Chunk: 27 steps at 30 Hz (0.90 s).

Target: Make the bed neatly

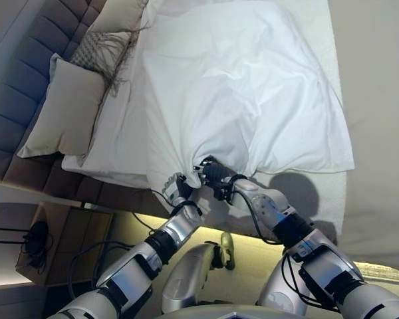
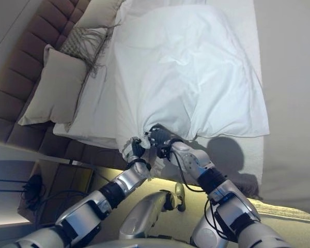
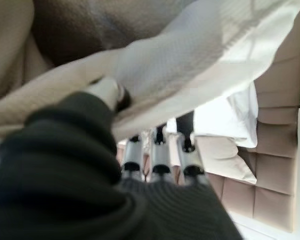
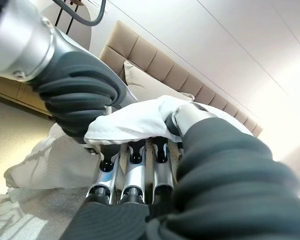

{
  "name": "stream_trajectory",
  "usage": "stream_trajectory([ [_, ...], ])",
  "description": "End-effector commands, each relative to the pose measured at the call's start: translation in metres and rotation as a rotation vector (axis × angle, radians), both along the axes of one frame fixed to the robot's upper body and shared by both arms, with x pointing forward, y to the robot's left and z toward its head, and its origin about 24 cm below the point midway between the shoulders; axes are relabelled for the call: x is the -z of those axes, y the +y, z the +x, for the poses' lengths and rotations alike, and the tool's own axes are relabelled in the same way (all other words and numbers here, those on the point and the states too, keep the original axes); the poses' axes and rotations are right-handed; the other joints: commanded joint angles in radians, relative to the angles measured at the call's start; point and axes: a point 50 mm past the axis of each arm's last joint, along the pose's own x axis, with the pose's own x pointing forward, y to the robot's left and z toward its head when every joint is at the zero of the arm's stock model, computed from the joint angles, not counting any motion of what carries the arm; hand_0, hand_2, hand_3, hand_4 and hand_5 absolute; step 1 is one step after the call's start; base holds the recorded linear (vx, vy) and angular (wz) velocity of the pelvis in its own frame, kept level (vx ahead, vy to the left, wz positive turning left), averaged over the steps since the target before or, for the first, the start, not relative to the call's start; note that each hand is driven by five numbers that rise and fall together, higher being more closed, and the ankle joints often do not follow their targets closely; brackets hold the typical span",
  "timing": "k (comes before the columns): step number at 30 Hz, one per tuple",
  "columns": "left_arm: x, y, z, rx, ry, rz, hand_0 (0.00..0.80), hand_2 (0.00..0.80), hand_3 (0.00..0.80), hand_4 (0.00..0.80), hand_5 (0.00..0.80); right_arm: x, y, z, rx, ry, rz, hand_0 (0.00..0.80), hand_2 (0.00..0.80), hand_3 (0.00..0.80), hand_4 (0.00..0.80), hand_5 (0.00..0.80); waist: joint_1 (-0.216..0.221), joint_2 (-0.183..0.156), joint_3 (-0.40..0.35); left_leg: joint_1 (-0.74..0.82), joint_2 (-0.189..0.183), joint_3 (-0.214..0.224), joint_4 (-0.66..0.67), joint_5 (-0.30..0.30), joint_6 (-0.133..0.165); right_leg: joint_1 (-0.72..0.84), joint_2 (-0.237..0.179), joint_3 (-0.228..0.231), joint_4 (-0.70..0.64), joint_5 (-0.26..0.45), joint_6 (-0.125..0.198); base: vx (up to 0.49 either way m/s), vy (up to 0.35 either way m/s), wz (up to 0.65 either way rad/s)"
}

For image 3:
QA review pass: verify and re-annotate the beige woven bed runner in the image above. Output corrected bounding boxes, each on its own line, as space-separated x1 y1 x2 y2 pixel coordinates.
0 0 300 141

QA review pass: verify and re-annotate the white duvet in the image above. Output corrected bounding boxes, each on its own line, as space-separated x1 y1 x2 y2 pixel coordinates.
192 82 260 151

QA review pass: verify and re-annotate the brown tufted headboard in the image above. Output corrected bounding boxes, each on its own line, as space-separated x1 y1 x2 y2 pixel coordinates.
207 24 300 229

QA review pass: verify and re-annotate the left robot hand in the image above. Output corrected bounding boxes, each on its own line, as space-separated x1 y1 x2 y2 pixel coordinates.
0 77 243 240

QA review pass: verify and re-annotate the large beige pillow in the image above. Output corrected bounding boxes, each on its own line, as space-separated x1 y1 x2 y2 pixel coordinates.
194 136 258 185

